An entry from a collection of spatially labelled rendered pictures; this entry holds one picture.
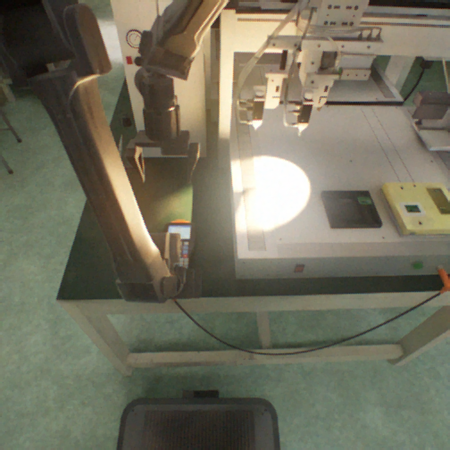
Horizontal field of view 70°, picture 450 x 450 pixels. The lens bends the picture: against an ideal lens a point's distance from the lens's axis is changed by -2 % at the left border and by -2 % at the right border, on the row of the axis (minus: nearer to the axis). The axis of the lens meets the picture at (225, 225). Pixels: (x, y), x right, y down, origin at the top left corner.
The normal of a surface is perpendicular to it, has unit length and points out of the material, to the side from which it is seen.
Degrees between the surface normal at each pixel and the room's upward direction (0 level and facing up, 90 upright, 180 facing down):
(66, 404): 0
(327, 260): 90
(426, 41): 90
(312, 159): 0
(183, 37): 121
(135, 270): 74
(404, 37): 90
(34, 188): 0
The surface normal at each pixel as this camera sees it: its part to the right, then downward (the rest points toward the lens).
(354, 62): 0.04, 0.78
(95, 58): 0.97, -0.03
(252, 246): 0.03, -0.62
